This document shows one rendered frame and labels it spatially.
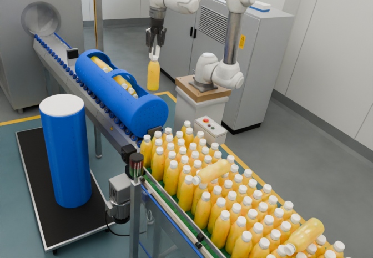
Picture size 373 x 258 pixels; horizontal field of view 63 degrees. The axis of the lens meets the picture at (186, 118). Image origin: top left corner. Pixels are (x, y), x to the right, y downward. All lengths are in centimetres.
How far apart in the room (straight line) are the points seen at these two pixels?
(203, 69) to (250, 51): 107
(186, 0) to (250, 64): 191
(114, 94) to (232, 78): 84
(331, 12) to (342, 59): 59
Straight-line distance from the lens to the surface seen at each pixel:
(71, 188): 251
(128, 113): 187
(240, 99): 353
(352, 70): 411
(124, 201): 188
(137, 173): 141
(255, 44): 328
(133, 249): 187
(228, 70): 221
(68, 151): 226
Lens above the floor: 216
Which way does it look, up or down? 33 degrees down
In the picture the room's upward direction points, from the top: 8 degrees clockwise
